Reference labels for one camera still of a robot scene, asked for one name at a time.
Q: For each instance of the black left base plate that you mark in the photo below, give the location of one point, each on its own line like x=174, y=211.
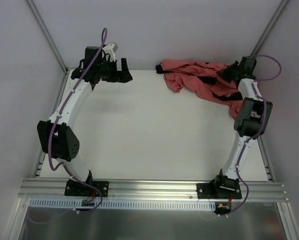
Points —
x=76, y=189

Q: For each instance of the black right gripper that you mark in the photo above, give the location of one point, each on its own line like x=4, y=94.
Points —
x=227, y=74

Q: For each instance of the white slotted cable duct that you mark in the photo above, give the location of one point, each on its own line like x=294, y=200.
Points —
x=195, y=205

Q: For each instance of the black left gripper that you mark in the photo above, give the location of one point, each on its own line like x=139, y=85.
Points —
x=117, y=71

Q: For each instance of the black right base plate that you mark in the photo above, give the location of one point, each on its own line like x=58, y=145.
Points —
x=209, y=191

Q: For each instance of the pink t-shirt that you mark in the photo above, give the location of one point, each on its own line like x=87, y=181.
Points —
x=184, y=77

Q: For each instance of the aluminium rail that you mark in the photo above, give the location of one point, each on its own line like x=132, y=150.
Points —
x=259, y=191
x=51, y=117
x=266, y=159

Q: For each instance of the left aluminium frame post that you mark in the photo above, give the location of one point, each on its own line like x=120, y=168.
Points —
x=46, y=33

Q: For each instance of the aluminium frame post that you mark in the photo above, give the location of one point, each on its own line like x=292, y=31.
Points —
x=283, y=4
x=46, y=33

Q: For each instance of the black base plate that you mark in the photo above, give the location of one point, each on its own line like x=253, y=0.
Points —
x=76, y=189
x=209, y=191

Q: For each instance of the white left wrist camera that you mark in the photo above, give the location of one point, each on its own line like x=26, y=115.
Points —
x=109, y=51

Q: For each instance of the left side aluminium rail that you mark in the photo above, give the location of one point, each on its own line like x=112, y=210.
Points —
x=51, y=117

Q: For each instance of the aluminium front rail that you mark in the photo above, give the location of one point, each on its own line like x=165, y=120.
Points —
x=259, y=191

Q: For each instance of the right side aluminium rail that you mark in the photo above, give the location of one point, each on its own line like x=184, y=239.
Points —
x=266, y=159

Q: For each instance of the right aluminium frame post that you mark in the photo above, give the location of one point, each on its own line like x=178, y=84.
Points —
x=283, y=4

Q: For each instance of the black t-shirt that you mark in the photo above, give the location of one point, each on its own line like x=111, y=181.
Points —
x=214, y=82

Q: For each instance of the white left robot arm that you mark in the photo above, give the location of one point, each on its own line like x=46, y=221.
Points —
x=56, y=135

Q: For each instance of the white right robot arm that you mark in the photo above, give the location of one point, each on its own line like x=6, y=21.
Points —
x=250, y=123

